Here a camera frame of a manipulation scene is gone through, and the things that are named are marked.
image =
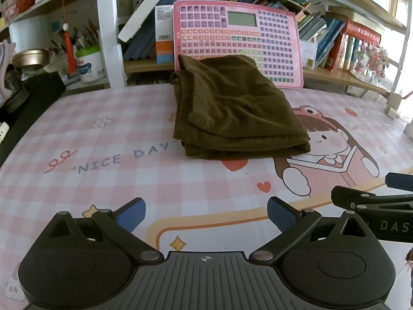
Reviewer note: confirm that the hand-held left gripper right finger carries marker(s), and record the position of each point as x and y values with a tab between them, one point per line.
279	214

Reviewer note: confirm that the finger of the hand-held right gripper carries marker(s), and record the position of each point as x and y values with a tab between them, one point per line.
400	180
347	197

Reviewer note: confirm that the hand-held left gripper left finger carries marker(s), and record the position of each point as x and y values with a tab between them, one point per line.
132	214

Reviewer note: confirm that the brown cloth garment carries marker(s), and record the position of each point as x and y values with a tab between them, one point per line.
232	109

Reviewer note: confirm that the pink checked cartoon desk mat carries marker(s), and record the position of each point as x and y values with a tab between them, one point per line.
96	155

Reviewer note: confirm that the anime figurine display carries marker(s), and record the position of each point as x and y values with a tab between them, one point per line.
374	61

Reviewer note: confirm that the small white box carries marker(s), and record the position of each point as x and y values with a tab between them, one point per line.
308	55

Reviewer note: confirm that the black case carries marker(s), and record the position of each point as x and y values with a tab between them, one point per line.
38	93

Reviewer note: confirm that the white wristwatch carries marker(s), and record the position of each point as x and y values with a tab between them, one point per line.
3	132

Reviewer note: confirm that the red boxed book set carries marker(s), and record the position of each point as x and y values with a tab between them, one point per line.
355	32

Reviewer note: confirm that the stack of teal thin books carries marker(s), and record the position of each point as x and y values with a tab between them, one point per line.
322	35

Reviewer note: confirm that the orange and white box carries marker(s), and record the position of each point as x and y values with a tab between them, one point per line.
164	48

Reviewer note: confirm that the dark glass jar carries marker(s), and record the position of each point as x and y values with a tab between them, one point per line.
16	87

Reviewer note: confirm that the red tassel ornament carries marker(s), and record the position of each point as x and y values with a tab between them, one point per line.
69	51

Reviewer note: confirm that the white metal bookshelf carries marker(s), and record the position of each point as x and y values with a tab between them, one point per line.
106	38

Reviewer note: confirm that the holder with pens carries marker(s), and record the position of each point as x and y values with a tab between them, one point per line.
87	38

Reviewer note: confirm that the brass bowl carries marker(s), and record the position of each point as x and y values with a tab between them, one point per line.
30	58

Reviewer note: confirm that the lavender garment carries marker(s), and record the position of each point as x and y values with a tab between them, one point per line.
5	71

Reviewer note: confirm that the pink toy keyboard tablet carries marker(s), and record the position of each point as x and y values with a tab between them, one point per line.
206	29

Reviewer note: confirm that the thick white-paged book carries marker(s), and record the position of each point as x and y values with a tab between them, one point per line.
142	13

